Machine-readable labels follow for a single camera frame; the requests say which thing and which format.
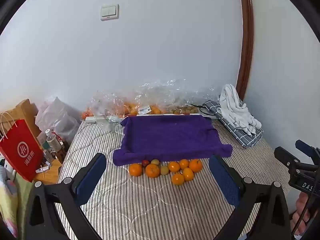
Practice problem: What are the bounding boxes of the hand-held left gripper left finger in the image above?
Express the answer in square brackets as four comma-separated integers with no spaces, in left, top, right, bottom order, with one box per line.
[25,153,107,240]

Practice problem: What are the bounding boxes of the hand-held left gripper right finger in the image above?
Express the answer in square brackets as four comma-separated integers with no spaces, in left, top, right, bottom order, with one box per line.
[209,155,292,240]

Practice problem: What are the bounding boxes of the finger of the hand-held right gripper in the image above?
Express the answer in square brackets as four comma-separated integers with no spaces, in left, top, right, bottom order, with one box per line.
[274,147,302,170]
[295,139,320,159]

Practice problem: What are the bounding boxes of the orange with stem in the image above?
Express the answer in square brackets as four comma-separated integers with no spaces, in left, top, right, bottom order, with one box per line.
[189,159,203,173]

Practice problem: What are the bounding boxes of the purple towel covered tray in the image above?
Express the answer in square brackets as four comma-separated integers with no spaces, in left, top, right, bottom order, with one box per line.
[112,116,233,167]

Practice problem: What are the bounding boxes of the pile of bagged brown fruits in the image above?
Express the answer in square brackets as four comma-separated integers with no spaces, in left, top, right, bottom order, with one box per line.
[166,106,199,115]

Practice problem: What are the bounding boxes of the person's right hand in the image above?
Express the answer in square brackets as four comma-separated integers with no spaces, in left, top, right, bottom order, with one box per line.
[291,192,313,236]

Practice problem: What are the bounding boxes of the wooden side table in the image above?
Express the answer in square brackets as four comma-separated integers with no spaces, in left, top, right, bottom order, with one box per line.
[32,159,63,184]

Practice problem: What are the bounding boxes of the grey plaid cloth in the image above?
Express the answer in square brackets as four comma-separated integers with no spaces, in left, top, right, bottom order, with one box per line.
[202,95,264,147]

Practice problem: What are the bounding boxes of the clear plastic bottle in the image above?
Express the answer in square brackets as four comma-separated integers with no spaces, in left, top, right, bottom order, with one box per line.
[45,129,59,153]

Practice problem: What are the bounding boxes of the cling film roll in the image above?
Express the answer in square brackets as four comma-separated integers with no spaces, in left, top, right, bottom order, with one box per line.
[85,115,123,123]

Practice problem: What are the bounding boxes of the white translucent plastic bag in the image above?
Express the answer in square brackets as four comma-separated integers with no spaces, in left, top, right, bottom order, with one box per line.
[35,96,80,143]

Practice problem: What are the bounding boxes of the white striped towel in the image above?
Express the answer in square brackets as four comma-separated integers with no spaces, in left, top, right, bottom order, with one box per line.
[217,84,262,137]

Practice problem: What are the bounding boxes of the red paper bag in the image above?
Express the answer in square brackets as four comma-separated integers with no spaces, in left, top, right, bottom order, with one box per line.
[0,112,44,182]

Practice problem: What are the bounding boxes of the pile of bagged oranges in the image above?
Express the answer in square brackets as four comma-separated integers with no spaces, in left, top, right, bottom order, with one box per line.
[81,101,163,119]

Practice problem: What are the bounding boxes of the clear plastic bag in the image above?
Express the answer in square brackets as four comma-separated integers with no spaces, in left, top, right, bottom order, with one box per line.
[87,80,175,122]
[165,79,222,114]

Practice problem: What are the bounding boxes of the colourful cloth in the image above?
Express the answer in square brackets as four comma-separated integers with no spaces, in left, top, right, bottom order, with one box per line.
[0,165,33,238]

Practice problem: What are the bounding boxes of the light wooden furniture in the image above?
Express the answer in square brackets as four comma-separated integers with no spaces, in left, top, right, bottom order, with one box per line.
[0,99,42,138]

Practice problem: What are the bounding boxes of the black cable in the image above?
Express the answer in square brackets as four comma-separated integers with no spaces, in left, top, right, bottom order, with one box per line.
[190,104,208,114]

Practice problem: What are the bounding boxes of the brown wooden door frame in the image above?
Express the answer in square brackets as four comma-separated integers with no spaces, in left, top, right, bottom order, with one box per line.
[236,0,254,98]

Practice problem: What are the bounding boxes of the white light switch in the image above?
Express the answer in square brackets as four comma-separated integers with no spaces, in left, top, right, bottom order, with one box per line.
[100,3,120,21]

